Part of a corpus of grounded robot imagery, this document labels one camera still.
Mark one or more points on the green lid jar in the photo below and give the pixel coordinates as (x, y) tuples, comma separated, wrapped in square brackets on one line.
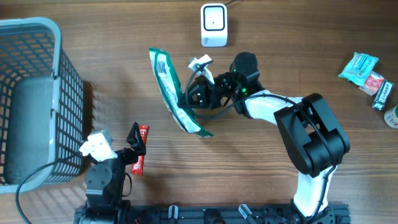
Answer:
[(390, 117)]

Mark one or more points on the grey plastic mesh basket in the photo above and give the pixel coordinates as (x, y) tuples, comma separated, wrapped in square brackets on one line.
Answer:
[(42, 103)]

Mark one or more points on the light green wipes packet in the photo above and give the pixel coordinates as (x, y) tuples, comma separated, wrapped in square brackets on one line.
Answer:
[(359, 68)]

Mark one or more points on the green 3M gloves package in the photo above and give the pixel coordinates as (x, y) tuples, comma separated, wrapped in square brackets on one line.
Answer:
[(171, 90)]

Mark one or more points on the green white slim box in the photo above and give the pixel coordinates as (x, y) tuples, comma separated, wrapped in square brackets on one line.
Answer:
[(382, 95)]

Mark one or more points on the white barcode scanner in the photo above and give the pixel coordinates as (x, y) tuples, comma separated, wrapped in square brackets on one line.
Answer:
[(214, 25)]

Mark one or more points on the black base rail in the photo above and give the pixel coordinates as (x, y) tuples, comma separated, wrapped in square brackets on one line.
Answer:
[(273, 213)]

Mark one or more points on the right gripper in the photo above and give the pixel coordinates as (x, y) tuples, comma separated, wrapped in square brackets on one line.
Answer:
[(206, 92)]

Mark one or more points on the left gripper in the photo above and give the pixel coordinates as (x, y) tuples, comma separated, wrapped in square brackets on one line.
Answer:
[(135, 141)]

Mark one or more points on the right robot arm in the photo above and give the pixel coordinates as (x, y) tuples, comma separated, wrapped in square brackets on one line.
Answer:
[(314, 140)]

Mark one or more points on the red white package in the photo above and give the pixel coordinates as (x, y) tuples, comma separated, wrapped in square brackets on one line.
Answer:
[(140, 132)]

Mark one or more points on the red white small box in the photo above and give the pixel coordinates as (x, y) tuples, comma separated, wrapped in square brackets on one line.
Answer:
[(372, 83)]

